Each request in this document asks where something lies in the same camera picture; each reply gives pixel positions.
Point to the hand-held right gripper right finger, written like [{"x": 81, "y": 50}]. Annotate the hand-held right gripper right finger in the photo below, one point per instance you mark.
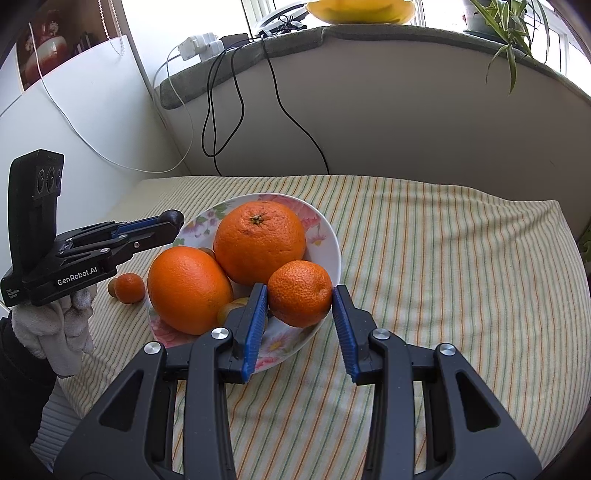
[{"x": 346, "y": 337}]

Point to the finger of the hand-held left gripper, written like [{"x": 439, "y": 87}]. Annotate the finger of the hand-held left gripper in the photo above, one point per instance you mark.
[
  {"x": 138, "y": 240},
  {"x": 134, "y": 225}
]

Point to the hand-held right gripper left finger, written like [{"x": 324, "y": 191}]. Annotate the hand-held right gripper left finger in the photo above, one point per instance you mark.
[{"x": 254, "y": 337}]

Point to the yellow-green plum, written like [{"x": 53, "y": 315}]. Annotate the yellow-green plum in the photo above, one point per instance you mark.
[{"x": 230, "y": 310}]

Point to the dark purple plum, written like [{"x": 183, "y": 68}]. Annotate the dark purple plum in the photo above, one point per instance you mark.
[{"x": 173, "y": 219}]

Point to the mandarin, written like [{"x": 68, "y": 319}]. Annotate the mandarin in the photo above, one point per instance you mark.
[
  {"x": 300, "y": 293},
  {"x": 130, "y": 288}
]

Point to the large smooth orange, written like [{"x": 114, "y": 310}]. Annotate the large smooth orange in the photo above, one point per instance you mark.
[{"x": 187, "y": 290}]

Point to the brown kiwi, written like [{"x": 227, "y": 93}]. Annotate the brown kiwi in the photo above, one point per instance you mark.
[{"x": 207, "y": 254}]

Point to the rough-skinned orange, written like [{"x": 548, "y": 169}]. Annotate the rough-skinned orange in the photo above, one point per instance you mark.
[{"x": 258, "y": 244}]

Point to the floral white plate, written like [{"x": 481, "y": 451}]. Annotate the floral white plate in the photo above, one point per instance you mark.
[{"x": 318, "y": 240}]

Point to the person's left forearm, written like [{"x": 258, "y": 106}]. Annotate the person's left forearm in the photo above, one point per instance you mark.
[{"x": 18, "y": 374}]

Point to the person's left hand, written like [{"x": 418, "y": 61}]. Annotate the person's left hand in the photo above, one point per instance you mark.
[{"x": 51, "y": 332}]

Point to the small brown round fruit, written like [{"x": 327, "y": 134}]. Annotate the small brown round fruit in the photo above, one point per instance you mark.
[{"x": 111, "y": 287}]

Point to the striped bed sheet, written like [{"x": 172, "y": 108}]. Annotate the striped bed sheet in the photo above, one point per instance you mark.
[{"x": 438, "y": 277}]

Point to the white power adapter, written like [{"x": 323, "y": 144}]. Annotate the white power adapter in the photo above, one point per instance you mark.
[
  {"x": 213, "y": 46},
  {"x": 191, "y": 48}
]

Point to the grey windowsill cushion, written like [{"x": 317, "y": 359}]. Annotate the grey windowsill cushion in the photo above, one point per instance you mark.
[{"x": 369, "y": 41}]

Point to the yellow bowl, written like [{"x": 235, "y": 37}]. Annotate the yellow bowl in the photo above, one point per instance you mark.
[{"x": 360, "y": 11}]

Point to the potted spider plant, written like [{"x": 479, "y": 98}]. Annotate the potted spider plant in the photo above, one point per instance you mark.
[{"x": 501, "y": 18}]

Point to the wall poster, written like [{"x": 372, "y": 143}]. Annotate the wall poster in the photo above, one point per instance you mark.
[{"x": 44, "y": 46}]

